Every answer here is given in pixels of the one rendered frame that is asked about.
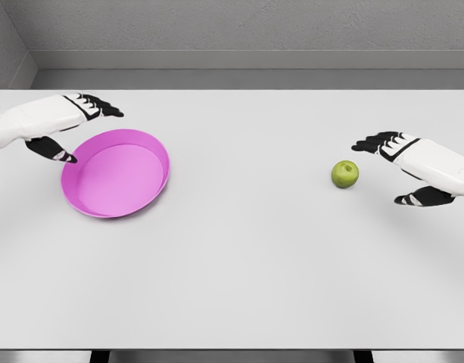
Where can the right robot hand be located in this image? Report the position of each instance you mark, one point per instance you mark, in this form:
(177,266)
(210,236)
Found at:
(428,160)

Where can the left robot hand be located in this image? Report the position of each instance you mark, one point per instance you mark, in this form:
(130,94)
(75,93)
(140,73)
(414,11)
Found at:
(50,115)

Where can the green apple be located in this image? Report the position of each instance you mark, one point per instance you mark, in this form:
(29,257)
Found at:
(345,174)

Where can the pink round plate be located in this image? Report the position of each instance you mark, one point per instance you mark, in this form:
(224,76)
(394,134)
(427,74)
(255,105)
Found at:
(116,174)

